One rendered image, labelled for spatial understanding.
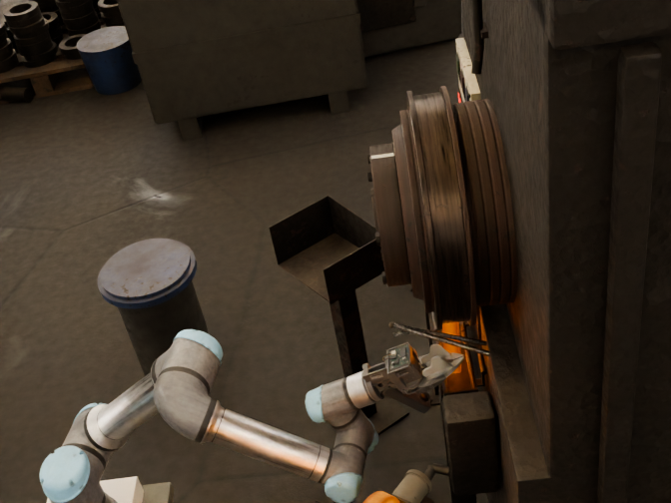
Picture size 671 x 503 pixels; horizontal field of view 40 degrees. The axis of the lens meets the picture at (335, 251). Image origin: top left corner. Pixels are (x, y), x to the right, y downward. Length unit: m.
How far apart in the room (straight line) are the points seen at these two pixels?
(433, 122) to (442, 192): 0.14
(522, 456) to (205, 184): 2.70
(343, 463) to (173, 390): 0.39
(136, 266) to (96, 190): 1.33
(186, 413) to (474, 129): 0.82
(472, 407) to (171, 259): 1.42
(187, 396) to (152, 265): 1.10
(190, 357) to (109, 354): 1.41
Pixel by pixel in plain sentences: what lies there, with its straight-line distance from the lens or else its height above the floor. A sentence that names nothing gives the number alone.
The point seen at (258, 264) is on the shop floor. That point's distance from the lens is 3.57.
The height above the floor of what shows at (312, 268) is 0.60.
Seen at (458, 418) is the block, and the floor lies 0.80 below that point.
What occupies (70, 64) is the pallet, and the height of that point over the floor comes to 0.14.
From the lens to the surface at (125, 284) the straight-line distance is 2.96.
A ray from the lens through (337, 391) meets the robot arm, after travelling 2.01.
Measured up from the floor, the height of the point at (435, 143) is 1.32.
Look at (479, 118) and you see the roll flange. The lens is 1.71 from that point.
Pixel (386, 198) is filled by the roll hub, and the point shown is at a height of 1.22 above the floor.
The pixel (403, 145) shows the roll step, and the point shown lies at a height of 1.29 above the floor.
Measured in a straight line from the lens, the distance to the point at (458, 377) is 2.10.
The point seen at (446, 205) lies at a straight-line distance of 1.59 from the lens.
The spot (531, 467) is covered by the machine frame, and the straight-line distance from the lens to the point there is 1.67.
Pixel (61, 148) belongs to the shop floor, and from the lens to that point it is 4.74.
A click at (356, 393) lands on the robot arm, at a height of 0.74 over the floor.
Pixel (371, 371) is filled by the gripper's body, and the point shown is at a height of 0.77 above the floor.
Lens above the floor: 2.19
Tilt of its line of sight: 38 degrees down
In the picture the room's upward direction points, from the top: 11 degrees counter-clockwise
